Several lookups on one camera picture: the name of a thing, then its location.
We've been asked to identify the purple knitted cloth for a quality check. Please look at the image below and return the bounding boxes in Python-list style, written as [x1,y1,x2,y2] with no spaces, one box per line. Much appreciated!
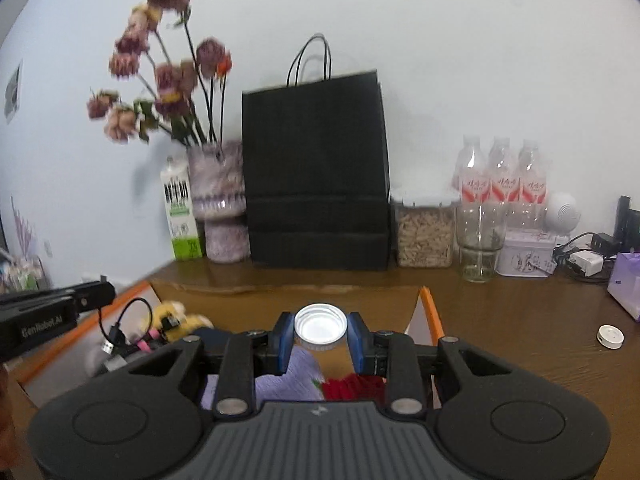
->
[200,345,326,408]

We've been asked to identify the black power adapter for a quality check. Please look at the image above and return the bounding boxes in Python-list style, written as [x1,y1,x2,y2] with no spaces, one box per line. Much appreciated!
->
[590,232,618,256]

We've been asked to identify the red cardboard box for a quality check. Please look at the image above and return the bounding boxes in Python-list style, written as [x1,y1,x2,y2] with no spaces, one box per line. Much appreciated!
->
[10,280,446,411]

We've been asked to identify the black upright device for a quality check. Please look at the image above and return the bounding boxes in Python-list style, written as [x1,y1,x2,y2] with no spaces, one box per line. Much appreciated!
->
[616,195,640,253]

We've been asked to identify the clear bottle with red label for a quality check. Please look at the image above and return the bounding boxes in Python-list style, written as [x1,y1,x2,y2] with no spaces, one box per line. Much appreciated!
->
[452,135,491,206]
[487,136,521,206]
[517,139,549,211]

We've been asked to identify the small white round lid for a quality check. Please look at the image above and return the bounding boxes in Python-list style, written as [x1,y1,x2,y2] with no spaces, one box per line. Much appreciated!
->
[596,324,625,348]

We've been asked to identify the purple flower wall sticker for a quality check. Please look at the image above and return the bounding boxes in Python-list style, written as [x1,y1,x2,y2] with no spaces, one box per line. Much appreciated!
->
[10,195,38,256]

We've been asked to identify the pink cable connector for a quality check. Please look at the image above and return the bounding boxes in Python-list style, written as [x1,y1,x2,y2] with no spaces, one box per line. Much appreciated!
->
[132,332,163,353]

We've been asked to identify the wooden desktop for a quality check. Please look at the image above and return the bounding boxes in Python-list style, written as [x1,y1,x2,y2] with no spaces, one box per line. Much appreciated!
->
[0,260,640,480]

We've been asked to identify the clear drinking glass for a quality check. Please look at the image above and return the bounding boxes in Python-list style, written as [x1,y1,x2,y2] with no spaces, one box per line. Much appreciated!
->
[455,201,508,283]

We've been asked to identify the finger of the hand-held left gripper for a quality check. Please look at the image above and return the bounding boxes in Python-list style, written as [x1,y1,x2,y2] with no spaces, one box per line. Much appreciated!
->
[70,275,117,313]

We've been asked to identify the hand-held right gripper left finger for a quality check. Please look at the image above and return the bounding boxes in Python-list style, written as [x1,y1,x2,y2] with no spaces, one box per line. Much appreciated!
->
[127,311,297,418]

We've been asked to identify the black usb cable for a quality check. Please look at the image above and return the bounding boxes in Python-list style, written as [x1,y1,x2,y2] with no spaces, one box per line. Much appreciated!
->
[97,297,181,361]

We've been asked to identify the clear container of wood pellets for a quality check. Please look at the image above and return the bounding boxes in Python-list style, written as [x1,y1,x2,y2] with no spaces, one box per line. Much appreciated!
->
[390,187,458,269]

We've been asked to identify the red fabric rose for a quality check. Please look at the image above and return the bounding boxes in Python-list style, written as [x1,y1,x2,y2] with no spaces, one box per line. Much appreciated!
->
[312,372,388,403]

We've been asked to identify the white round speaker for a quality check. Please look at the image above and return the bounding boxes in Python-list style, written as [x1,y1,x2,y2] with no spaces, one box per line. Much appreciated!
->
[545,191,583,235]

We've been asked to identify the black paper bag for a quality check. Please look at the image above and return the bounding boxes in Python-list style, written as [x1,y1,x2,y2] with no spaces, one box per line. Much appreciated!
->
[241,34,392,272]

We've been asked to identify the wall picture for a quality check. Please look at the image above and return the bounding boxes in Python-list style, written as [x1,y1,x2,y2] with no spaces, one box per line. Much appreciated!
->
[4,59,25,126]

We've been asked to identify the purple tissue box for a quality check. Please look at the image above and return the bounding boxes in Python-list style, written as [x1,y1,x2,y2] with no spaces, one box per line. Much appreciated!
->
[607,251,640,322]

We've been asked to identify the dried pink flower bouquet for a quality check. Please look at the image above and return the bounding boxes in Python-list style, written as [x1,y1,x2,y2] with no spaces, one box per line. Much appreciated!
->
[86,0,233,148]

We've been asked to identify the white and green milk carton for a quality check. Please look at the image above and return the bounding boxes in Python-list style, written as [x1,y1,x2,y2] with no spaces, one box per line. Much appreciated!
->
[160,156,205,262]

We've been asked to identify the yellow and white plush toy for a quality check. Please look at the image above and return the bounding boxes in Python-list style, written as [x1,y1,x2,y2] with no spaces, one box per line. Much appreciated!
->
[150,300,216,343]

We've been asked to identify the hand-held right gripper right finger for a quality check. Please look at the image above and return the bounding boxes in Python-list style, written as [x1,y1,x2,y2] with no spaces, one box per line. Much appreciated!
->
[347,311,513,417]

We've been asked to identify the white threaded bottle cap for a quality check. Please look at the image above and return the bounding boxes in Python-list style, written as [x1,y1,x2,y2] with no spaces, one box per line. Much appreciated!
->
[293,303,348,352]

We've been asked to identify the white charger with cables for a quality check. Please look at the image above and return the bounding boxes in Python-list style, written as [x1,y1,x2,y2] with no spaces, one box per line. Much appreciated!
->
[552,232,608,283]

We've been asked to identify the wire storage cart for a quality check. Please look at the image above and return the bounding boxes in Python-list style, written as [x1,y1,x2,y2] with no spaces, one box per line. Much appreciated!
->
[0,247,48,293]

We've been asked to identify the white floral tin box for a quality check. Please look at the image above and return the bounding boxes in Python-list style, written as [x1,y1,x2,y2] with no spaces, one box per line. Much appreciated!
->
[496,229,557,278]

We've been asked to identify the purple mottled vase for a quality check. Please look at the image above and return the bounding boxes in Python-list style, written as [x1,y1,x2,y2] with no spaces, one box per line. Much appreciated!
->
[187,140,251,264]

